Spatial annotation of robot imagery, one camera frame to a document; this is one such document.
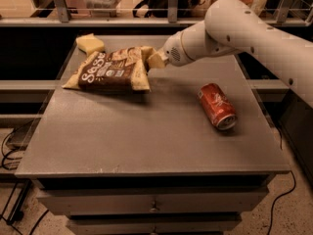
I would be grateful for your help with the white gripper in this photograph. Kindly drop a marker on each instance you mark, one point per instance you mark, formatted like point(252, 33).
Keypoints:
point(173, 52)

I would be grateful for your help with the brown sea salt chip bag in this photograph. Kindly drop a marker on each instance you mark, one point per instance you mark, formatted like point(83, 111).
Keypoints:
point(124, 69)

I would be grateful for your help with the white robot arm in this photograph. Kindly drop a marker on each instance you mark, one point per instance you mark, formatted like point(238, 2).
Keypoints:
point(230, 27)

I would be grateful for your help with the yellow sponge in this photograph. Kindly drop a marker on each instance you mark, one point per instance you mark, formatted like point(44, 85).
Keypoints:
point(89, 44)

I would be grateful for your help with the black bag on shelf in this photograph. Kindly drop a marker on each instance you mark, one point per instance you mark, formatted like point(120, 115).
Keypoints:
point(160, 8)

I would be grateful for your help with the red soda can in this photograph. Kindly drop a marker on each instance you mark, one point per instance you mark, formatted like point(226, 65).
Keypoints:
point(217, 107)

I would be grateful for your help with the clear plastic container on shelf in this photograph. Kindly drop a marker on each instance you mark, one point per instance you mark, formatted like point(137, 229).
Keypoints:
point(102, 8)

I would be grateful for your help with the grey upper drawer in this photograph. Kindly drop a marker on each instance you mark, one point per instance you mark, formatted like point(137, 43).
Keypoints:
point(135, 201)

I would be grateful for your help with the grey drawer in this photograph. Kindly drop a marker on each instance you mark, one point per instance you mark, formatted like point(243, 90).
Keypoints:
point(135, 201)
point(154, 224)

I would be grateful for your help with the grey lower drawer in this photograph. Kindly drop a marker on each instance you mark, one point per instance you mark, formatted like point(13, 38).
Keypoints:
point(154, 224)

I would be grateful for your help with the grey metal shelf rail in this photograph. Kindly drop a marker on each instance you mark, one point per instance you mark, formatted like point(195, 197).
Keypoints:
point(73, 13)

